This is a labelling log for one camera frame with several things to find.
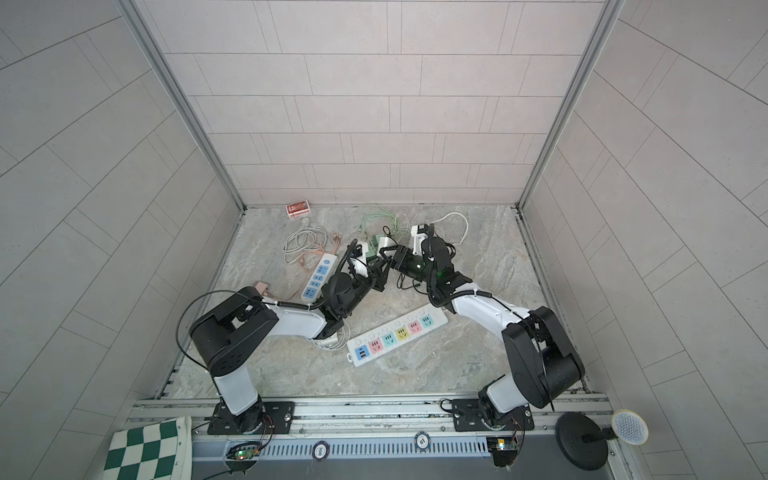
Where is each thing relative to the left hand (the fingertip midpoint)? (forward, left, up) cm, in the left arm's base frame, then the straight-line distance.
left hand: (395, 253), depth 82 cm
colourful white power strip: (-21, +9, -15) cm, 27 cm away
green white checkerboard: (-44, +53, -14) cm, 70 cm away
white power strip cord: (+29, -20, -15) cm, 39 cm away
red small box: (+32, +38, -16) cm, 52 cm away
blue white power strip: (+1, +24, -14) cm, 28 cm away
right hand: (-1, +3, 0) cm, 3 cm away
